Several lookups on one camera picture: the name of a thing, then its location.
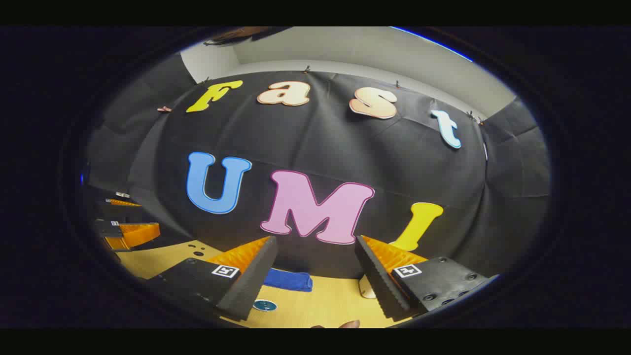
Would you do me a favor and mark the black backdrop cloth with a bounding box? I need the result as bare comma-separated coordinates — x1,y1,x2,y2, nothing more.
86,52,552,279

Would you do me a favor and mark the white toaster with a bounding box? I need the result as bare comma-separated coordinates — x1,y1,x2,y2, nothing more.
358,274,378,300

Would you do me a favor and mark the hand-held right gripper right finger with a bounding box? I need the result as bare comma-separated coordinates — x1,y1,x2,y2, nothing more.
354,235,499,322

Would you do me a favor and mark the dark brown fixture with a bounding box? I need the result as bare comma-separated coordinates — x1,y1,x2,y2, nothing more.
204,27,291,47

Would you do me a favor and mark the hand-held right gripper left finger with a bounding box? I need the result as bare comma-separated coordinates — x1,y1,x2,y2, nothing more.
147,236,279,322

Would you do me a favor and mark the blue folded towel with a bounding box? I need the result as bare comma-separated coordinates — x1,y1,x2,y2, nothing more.
263,268,314,293

